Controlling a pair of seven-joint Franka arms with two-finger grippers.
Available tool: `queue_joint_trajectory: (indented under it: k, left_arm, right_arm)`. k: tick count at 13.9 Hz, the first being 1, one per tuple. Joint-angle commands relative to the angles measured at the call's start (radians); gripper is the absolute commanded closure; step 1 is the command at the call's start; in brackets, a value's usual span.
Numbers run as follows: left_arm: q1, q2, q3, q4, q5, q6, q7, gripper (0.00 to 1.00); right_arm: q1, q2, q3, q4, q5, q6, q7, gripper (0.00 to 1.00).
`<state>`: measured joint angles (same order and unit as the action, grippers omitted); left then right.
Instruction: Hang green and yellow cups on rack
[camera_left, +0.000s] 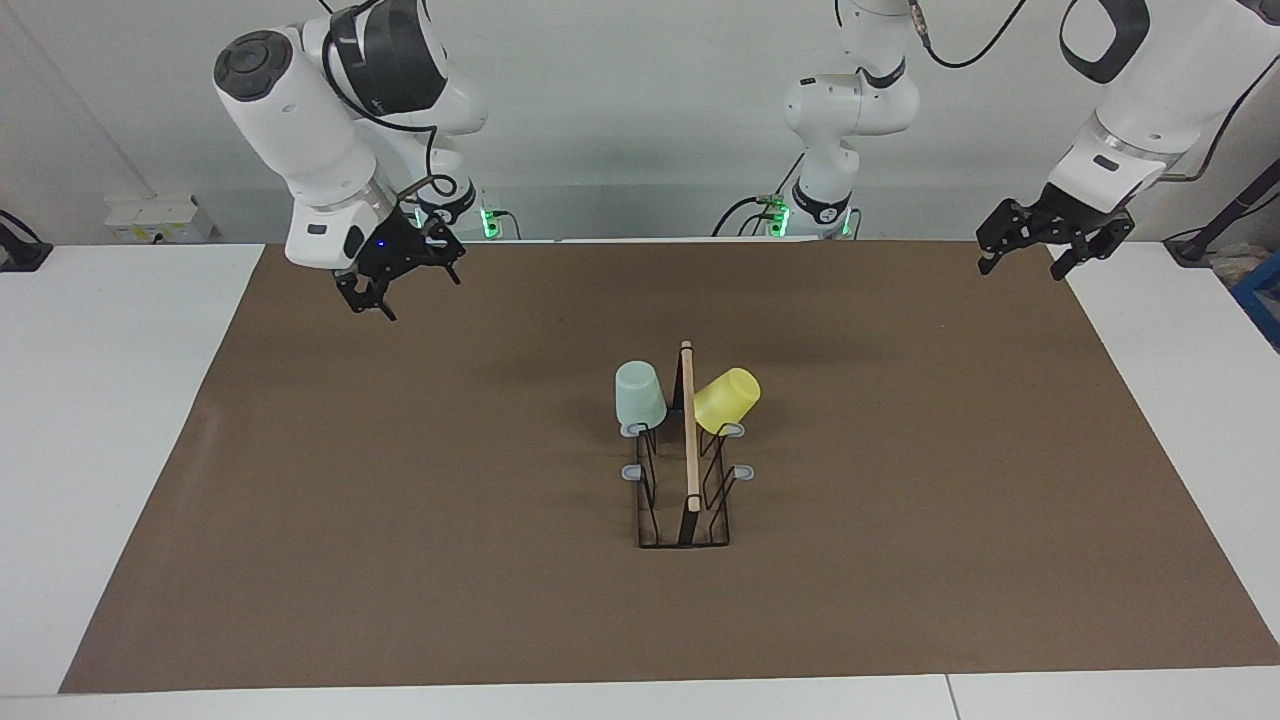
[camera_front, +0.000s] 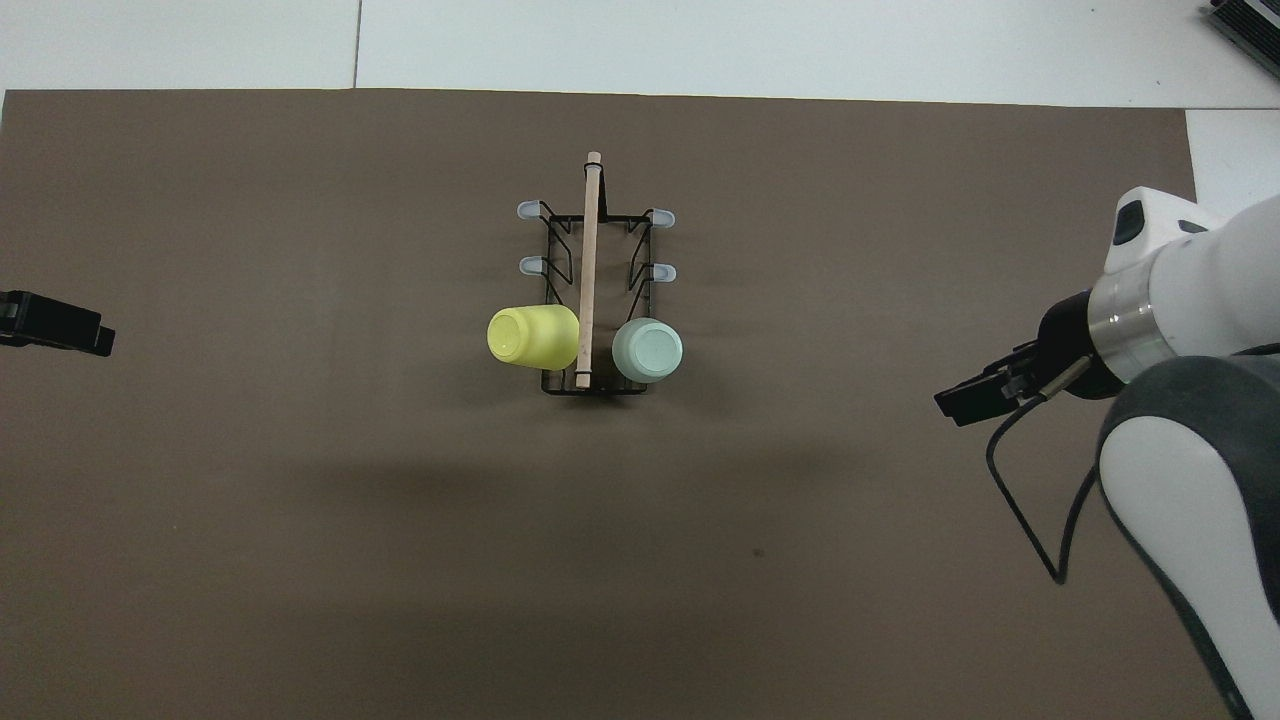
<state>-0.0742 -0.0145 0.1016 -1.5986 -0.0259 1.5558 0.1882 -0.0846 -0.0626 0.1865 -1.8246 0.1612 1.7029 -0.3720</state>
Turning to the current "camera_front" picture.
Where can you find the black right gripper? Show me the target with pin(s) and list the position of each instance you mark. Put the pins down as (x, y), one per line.
(1065, 335)

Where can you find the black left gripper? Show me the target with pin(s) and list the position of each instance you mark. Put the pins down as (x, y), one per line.
(50, 322)

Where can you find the pale green plastic cup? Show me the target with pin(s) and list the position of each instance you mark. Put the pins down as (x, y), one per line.
(648, 352)

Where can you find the yellow plastic cup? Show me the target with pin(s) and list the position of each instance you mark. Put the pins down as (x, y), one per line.
(540, 338)

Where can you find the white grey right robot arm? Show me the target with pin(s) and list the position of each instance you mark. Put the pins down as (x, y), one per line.
(1200, 290)

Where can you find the large brown table mat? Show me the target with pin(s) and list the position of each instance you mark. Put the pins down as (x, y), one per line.
(400, 550)

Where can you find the black ribbed device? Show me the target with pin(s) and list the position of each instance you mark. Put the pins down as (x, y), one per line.
(1250, 20)

